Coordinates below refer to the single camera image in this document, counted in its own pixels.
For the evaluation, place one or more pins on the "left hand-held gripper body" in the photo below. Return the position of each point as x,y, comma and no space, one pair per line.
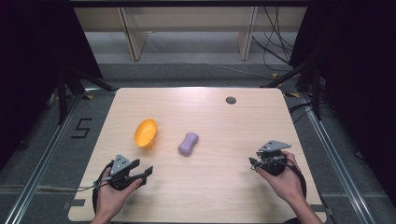
120,165

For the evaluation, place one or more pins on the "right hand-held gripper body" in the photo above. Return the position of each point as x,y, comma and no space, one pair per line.
274,155

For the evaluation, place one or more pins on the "person's right hand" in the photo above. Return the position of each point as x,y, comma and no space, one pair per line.
288,183

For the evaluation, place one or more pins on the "person's left hand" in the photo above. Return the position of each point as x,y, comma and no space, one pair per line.
112,199

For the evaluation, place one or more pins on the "orange soap dish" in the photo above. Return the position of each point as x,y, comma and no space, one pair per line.
145,133

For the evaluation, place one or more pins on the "purple soap bar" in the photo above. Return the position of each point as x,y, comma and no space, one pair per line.
188,143

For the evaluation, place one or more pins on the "grey round table grommet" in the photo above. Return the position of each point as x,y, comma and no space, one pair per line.
230,100

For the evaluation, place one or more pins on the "black metal stand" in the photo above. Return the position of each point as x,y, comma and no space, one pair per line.
316,93
62,96

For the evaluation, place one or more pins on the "dark curtain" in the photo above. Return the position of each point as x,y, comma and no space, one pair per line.
37,62
358,77

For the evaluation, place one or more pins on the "white desk leg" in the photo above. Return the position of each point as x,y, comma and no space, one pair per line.
134,34
246,34

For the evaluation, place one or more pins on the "metal floor rail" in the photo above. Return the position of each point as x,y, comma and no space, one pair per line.
40,161
339,161

